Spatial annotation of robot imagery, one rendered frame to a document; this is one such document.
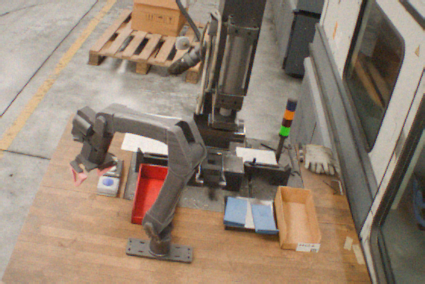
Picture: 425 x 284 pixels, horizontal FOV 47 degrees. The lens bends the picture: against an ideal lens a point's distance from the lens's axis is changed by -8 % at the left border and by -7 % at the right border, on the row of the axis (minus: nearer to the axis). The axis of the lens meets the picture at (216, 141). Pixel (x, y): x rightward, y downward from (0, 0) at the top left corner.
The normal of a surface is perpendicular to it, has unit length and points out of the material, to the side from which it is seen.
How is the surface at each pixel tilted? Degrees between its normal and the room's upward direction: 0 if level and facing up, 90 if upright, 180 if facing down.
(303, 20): 90
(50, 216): 0
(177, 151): 90
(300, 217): 0
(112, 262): 0
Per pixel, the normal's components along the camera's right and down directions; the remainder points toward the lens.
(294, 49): -0.06, 0.53
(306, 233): 0.16, -0.83
